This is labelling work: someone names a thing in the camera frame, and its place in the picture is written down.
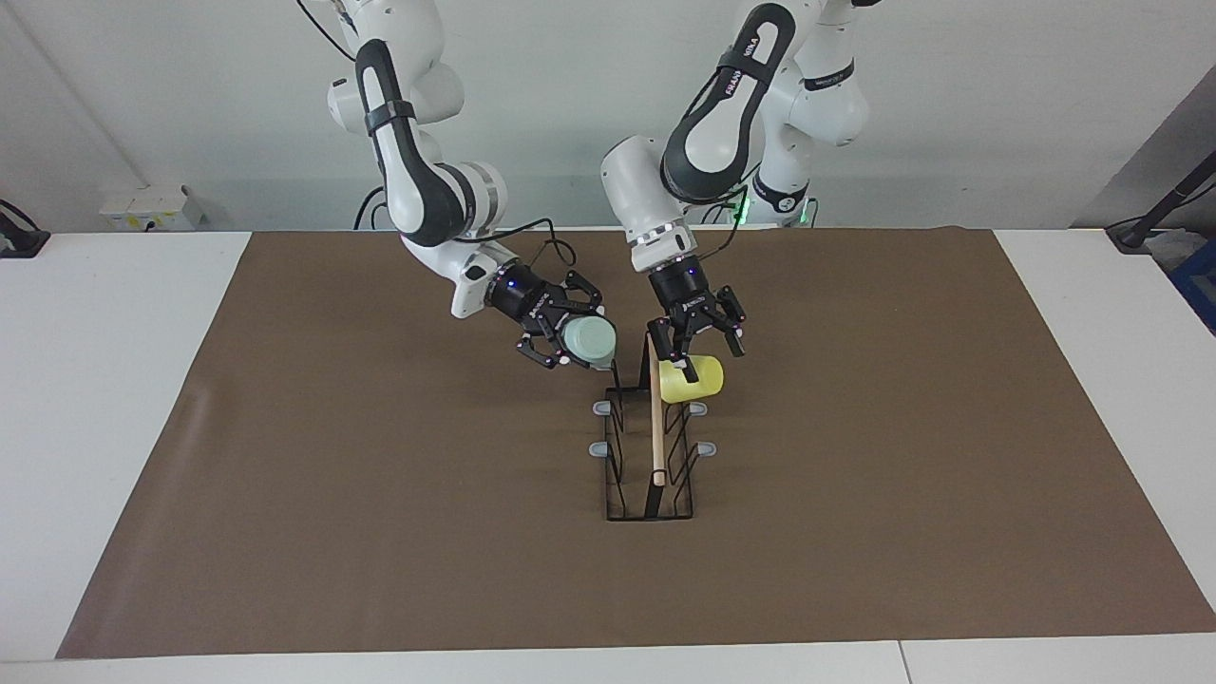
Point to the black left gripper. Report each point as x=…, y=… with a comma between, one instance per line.
x=682, y=290

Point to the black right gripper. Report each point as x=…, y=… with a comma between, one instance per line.
x=521, y=296

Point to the pale green plastic cup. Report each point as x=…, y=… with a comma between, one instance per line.
x=591, y=342

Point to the yellow plastic cup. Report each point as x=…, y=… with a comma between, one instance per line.
x=698, y=378

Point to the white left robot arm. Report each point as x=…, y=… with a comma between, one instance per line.
x=722, y=142

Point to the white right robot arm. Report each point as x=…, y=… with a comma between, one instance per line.
x=418, y=190

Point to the brown table mat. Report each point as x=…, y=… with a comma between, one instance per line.
x=380, y=570

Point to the white power socket box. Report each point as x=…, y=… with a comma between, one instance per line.
x=152, y=207

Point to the black stand pole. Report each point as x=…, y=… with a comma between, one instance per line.
x=1154, y=217

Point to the blue box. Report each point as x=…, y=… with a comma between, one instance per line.
x=1199, y=280

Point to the black clamp mount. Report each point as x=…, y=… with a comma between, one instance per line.
x=21, y=242

